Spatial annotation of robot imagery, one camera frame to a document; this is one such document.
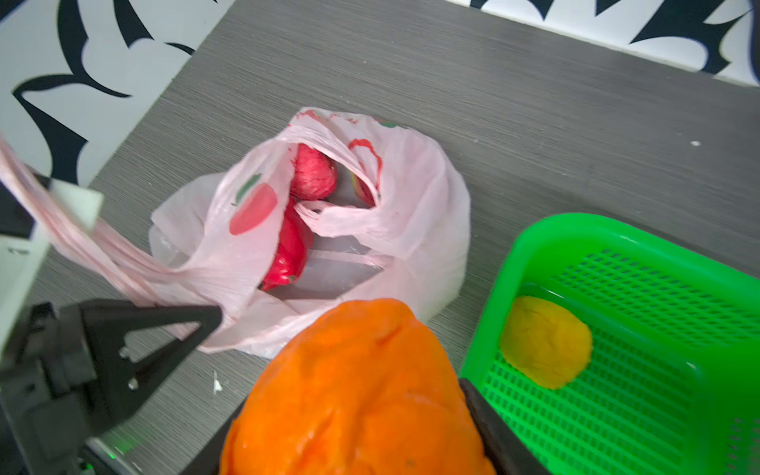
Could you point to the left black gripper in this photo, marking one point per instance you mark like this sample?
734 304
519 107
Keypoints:
35 392

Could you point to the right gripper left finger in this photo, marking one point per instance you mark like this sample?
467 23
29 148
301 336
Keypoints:
207 461

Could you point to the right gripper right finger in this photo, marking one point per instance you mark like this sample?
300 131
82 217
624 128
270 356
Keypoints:
505 450

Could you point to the yellow fruit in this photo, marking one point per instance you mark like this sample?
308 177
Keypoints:
546 342

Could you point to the orange fruit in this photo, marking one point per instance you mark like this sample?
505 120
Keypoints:
366 389

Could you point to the green plastic basket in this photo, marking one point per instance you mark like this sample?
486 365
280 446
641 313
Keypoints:
673 382

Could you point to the red dragon fruit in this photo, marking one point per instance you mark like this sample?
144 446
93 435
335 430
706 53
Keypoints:
295 242

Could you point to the pink plastic bag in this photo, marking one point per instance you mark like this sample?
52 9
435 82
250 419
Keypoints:
214 239

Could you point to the red round lychee fruit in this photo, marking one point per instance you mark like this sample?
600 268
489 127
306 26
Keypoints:
315 175

